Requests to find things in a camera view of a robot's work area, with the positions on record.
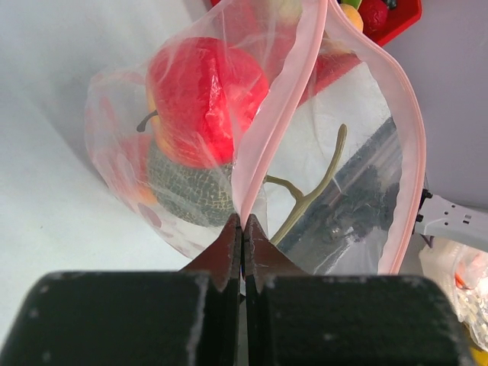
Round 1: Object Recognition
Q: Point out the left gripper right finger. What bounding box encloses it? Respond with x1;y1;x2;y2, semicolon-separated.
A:
243;216;474;365

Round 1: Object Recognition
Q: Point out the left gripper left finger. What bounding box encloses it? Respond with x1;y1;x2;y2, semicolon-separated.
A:
1;214;242;365

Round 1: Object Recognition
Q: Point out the green toy melon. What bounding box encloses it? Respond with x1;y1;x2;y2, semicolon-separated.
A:
146;124;348;247

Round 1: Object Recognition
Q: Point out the orange-red toy peach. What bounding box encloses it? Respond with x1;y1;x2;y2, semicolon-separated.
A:
135;184;158;206

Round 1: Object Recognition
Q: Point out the clear pink-dotted zip bag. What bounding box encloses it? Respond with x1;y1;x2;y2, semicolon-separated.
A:
85;1;425;275

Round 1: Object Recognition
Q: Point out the red toy apple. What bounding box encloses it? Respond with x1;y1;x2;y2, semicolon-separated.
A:
136;37;269;169

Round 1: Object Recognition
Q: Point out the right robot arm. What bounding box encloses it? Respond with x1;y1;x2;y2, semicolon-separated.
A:
414;189;487;252

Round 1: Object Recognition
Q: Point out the white plastic bag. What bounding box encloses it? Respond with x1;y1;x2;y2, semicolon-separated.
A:
419;239;487;351

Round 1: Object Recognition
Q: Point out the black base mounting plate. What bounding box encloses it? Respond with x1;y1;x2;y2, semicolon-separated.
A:
278;118;402;275

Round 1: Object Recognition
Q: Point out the yellow-orange toy apricot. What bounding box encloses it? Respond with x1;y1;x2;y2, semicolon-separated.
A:
339;3;364;33

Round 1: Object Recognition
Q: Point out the red toy tomato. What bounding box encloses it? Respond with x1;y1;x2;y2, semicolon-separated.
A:
358;0;388;34

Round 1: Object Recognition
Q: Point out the red plastic tray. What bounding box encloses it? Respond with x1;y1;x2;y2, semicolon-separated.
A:
219;1;422;50

